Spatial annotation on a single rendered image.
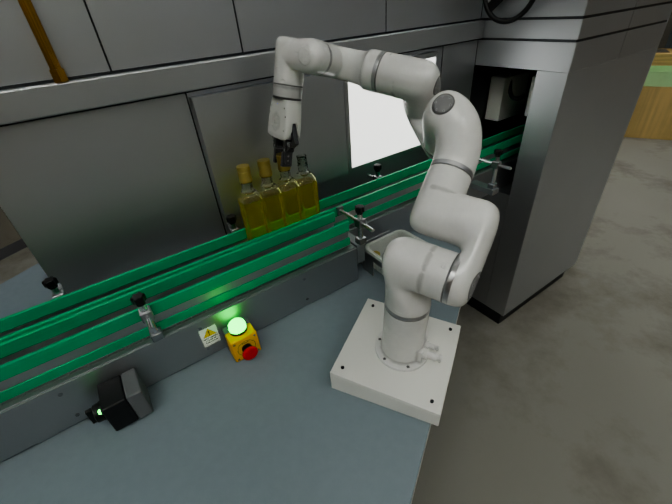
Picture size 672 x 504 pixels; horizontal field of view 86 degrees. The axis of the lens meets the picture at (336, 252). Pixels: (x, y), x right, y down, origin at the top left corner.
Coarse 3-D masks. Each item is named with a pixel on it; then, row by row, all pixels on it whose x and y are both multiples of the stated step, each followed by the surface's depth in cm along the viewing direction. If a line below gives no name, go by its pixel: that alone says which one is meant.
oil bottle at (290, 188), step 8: (280, 184) 101; (288, 184) 101; (296, 184) 102; (288, 192) 102; (296, 192) 103; (288, 200) 103; (296, 200) 105; (288, 208) 104; (296, 208) 106; (288, 216) 106; (296, 216) 107; (288, 224) 107
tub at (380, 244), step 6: (390, 234) 121; (396, 234) 122; (402, 234) 122; (408, 234) 120; (378, 240) 118; (384, 240) 120; (390, 240) 121; (366, 246) 116; (372, 246) 118; (378, 246) 119; (384, 246) 121; (372, 252) 113; (378, 258) 110
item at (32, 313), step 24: (408, 168) 134; (360, 192) 126; (216, 240) 102; (240, 240) 107; (168, 264) 97; (96, 288) 89; (120, 288) 93; (24, 312) 82; (48, 312) 85; (0, 336) 82
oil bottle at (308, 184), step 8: (296, 176) 105; (304, 176) 103; (312, 176) 105; (304, 184) 104; (312, 184) 105; (304, 192) 105; (312, 192) 107; (304, 200) 106; (312, 200) 108; (304, 208) 108; (312, 208) 109; (304, 216) 110
